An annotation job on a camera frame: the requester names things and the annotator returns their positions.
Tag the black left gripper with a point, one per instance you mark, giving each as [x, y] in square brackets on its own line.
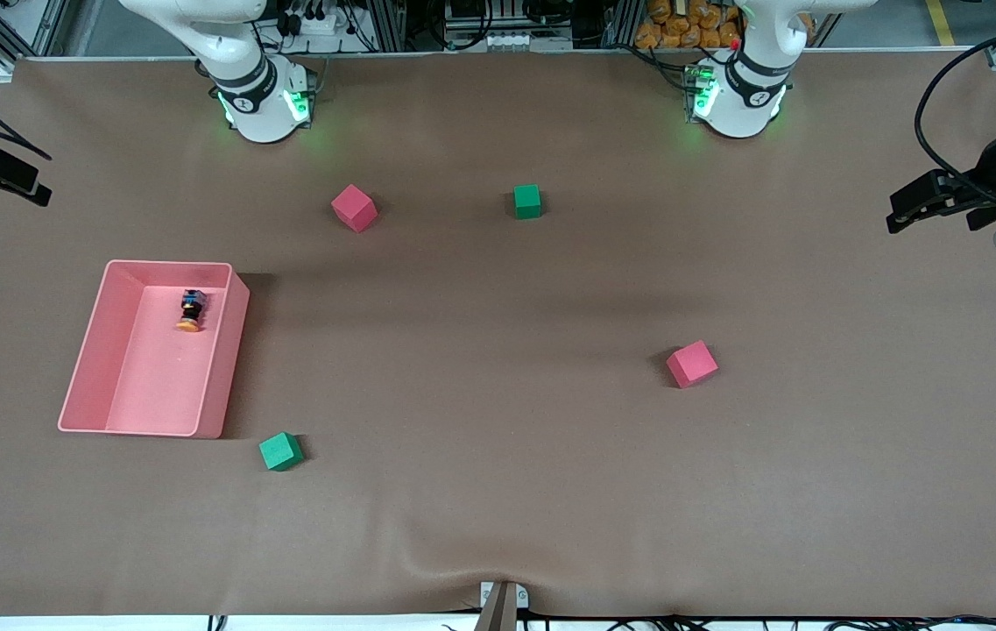
[991, 166]

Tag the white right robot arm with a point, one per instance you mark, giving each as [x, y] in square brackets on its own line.
[257, 96]

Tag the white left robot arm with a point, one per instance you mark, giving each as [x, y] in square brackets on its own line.
[743, 96]

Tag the pink plastic bin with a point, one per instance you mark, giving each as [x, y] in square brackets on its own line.
[156, 368]

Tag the pink foam cube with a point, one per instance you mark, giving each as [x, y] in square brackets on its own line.
[691, 365]
[353, 209]

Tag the bag of orange items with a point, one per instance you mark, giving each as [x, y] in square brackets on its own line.
[681, 24]

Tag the white power strip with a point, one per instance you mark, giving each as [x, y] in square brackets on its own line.
[314, 22]

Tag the green foam cube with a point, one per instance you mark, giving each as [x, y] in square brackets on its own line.
[527, 202]
[280, 452]

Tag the electronics rack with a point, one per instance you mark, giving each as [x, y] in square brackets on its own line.
[506, 22]

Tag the brown table mat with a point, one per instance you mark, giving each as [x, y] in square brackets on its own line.
[498, 491]

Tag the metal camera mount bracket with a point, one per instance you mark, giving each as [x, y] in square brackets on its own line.
[499, 606]

